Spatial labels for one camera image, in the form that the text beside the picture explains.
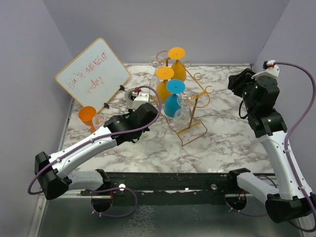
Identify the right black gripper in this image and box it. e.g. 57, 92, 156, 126
228, 67, 260, 113

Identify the blue goblet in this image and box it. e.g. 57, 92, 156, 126
164, 79, 186, 118

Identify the yellow goblet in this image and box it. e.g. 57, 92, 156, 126
168, 47, 187, 82
156, 66, 174, 104

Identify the clear wine glass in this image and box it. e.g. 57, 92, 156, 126
149, 55, 164, 89

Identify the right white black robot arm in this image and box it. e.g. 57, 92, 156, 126
227, 67, 316, 223

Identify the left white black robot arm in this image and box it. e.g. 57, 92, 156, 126
35, 103, 161, 200

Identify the grey holder with marker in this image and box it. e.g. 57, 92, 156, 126
124, 88, 142, 108

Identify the green goblet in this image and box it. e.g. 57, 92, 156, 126
124, 114, 142, 143

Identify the whiteboard with red writing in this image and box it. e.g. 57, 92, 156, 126
55, 38, 130, 112

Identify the orange cup left back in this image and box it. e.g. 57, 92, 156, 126
78, 106, 97, 133

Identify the gold wire glass rack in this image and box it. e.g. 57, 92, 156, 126
157, 50, 214, 146

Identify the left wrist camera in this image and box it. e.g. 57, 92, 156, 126
131, 91, 150, 111

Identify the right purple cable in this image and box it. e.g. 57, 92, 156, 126
226, 61, 316, 233

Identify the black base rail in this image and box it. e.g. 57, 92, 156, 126
81, 168, 275, 206

